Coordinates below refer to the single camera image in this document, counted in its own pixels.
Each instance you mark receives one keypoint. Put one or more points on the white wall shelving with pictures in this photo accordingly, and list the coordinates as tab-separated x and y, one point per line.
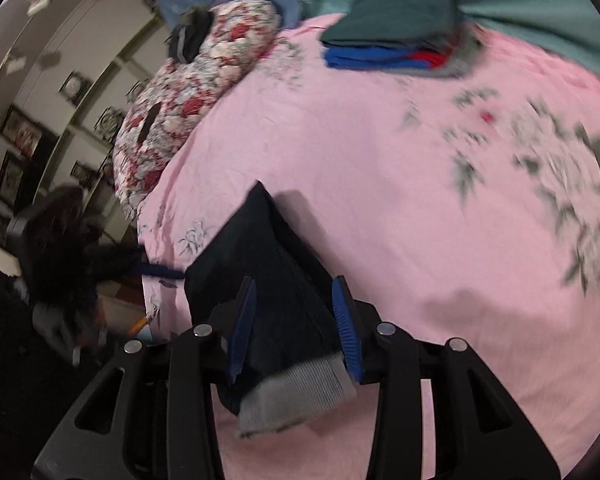
69	72

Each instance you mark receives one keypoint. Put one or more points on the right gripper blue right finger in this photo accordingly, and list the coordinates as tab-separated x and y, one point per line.
348	326

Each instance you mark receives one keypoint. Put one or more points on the red white floral quilt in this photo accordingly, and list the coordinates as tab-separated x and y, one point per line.
175	100

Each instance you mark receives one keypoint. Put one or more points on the red folded garment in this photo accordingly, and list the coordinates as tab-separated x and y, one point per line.
430	59

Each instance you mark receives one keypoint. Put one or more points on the blue folded garment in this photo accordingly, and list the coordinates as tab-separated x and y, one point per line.
369	58

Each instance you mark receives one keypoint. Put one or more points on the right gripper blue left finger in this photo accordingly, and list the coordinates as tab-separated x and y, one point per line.
238	343

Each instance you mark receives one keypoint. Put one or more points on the dark green folded garment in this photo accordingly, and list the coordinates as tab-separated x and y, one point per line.
396	23

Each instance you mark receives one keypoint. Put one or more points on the black device on quilt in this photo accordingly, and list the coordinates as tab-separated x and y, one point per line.
188	35

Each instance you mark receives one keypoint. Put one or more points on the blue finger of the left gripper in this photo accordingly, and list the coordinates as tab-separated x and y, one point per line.
159	271

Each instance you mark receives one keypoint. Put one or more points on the dark navy pants grey waistband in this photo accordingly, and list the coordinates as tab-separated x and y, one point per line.
294	368

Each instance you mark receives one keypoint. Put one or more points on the pink floral bed sheet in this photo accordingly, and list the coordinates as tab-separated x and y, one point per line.
465	207

